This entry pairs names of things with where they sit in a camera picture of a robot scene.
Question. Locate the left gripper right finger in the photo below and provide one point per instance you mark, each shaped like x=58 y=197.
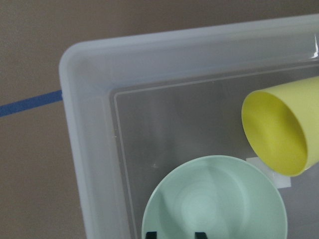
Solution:
x=200 y=235

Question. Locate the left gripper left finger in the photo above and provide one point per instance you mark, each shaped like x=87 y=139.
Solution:
x=151 y=235

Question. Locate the mint green bowl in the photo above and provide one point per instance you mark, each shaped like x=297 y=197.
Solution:
x=223 y=196

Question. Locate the yellow plastic cup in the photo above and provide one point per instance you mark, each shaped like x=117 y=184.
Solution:
x=281 y=124

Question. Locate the clear plastic storage box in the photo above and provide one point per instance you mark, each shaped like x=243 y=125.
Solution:
x=139 y=106

